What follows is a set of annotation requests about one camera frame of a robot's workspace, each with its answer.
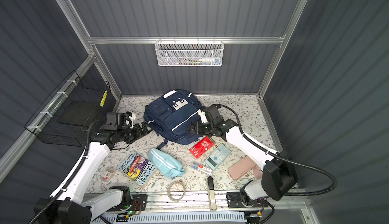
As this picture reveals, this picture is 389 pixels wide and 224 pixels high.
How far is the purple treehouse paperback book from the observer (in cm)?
80

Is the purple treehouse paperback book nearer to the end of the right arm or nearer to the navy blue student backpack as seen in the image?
the navy blue student backpack

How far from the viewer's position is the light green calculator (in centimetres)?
86

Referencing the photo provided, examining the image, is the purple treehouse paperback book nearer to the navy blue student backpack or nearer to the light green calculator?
the navy blue student backpack

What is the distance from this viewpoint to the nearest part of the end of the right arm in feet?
2.03
